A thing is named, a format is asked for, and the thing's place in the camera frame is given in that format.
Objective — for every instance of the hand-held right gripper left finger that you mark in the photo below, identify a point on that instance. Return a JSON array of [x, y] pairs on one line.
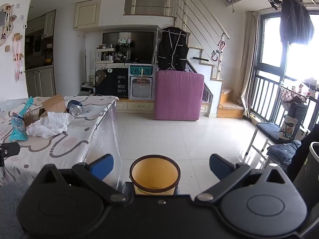
[[102, 166]]

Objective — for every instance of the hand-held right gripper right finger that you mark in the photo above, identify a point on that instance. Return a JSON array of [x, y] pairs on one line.
[[219, 166]]

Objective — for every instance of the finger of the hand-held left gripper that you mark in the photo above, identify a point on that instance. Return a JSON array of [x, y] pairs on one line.
[[10, 150]]

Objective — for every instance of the clear plastic wrapper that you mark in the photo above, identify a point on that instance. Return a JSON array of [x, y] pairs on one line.
[[17, 127]]

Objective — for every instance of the brownish plastic wrapper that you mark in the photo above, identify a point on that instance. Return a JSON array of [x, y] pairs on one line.
[[32, 115]]

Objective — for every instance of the white plastic bag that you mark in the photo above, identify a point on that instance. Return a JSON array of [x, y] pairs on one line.
[[49, 125]]

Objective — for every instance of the yellow bin with brown rim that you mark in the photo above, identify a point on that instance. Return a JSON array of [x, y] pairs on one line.
[[154, 176]]

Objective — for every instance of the brown cardboard box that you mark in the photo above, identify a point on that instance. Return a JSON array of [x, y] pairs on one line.
[[53, 104]]

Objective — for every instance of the crushed blue drink can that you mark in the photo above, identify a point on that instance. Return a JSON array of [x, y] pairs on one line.
[[74, 108]]

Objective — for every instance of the patterned white tablecloth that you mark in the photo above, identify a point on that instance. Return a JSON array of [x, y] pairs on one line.
[[74, 134]]

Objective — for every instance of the person's leg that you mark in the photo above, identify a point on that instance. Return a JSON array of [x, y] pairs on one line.
[[10, 209]]

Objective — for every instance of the wooden stairs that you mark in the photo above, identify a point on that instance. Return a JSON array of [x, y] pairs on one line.
[[229, 107]]

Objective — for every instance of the white chair with blue cushion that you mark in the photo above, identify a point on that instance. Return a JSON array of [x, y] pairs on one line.
[[270, 130]]

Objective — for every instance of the blue folded jeans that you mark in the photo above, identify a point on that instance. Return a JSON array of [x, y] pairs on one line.
[[284, 151]]

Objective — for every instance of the cream low cabinet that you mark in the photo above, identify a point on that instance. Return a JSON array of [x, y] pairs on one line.
[[134, 105]]

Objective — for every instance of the kitchen base cabinet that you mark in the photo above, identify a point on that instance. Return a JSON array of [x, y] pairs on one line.
[[39, 82]]

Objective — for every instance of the printed white cushion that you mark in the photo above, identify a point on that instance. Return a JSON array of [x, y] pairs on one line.
[[287, 128]]

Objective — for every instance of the dark cloth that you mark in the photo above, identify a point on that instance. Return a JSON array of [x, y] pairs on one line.
[[299, 161]]

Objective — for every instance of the black lettered sign board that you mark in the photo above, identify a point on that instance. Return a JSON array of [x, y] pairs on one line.
[[112, 82]]

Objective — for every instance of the cardboard toy oven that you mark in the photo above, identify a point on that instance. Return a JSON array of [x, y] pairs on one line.
[[142, 87]]

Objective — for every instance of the dark cylindrical bin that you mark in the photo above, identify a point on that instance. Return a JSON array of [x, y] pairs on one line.
[[309, 174]]

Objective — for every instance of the black balcony railing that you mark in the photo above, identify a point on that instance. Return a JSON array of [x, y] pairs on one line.
[[264, 79]]

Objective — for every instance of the yellow pot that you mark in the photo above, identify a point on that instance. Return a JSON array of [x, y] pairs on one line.
[[48, 60]]

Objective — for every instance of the balcony flower basket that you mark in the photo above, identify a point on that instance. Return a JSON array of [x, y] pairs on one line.
[[291, 94]]

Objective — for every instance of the red hanging hook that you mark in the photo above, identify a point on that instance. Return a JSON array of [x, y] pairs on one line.
[[214, 56], [221, 44]]

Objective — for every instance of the white organizer rack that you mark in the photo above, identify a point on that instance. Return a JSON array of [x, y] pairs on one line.
[[104, 54]]

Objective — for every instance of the beige curtain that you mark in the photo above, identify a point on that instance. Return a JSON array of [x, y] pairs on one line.
[[249, 54]]

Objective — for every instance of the black vest with white trim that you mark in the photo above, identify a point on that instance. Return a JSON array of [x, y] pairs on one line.
[[172, 49]]

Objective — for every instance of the staircase railing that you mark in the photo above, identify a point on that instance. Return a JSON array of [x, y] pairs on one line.
[[225, 34]]

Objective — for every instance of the black hanging garment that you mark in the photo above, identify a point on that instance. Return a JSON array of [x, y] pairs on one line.
[[294, 22]]

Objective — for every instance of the pink hanging wall ornament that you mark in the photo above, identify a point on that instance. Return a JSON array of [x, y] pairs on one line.
[[18, 54]]

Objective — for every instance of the wooden wall photo board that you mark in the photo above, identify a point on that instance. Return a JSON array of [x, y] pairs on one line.
[[6, 29]]

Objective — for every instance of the cream wall cabinet door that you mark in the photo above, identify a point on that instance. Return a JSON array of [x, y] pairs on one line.
[[87, 15]]

